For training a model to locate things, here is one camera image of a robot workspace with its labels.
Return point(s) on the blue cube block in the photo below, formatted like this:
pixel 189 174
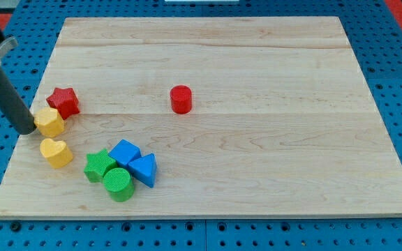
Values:
pixel 124 153

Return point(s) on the yellow heart block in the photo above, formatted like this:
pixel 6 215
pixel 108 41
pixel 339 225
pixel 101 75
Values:
pixel 57 153

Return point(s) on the light wooden board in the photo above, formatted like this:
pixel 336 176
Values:
pixel 283 124

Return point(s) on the red cylinder block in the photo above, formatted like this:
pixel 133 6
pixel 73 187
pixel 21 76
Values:
pixel 181 99

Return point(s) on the blue triangle block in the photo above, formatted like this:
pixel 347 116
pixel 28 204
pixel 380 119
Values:
pixel 144 169

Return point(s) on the green cylinder block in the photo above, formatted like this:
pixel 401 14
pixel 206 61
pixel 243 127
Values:
pixel 119 184

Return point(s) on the green star block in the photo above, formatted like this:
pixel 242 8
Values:
pixel 98 165

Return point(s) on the red star block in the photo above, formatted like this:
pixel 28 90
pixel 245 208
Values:
pixel 65 101

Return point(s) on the yellow hexagon block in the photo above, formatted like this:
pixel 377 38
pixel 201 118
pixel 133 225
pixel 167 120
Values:
pixel 49 122

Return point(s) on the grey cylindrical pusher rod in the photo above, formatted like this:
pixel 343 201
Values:
pixel 13 107

